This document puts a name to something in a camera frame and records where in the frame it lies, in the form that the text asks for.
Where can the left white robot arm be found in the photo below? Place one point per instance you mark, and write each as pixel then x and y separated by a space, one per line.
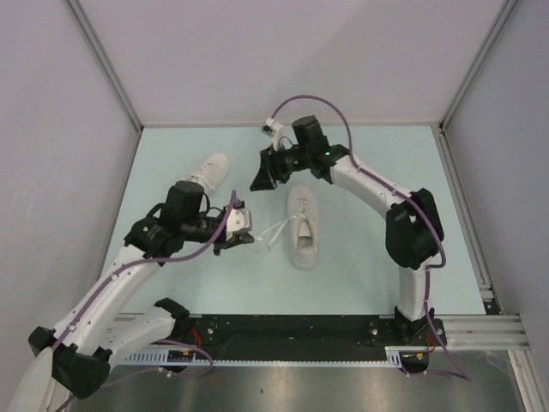
pixel 82 348

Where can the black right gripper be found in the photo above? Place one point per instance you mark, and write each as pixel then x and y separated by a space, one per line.
pixel 270 171

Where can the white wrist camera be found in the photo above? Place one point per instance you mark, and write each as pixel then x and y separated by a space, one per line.
pixel 274 130
pixel 239 221

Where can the aluminium frame rail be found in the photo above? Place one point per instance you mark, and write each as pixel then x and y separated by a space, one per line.
pixel 496 330

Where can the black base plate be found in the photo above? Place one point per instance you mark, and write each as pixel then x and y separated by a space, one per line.
pixel 295 338

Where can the white sneaker with laces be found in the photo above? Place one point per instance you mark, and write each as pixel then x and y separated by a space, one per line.
pixel 304 233

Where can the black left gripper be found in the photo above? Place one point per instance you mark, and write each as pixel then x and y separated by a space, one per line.
pixel 235 239

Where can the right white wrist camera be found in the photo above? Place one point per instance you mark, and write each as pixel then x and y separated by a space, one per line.
pixel 274 130

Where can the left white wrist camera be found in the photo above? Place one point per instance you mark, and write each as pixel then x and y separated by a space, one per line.
pixel 239 221

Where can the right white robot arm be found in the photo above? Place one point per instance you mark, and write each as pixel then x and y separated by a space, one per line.
pixel 413 230

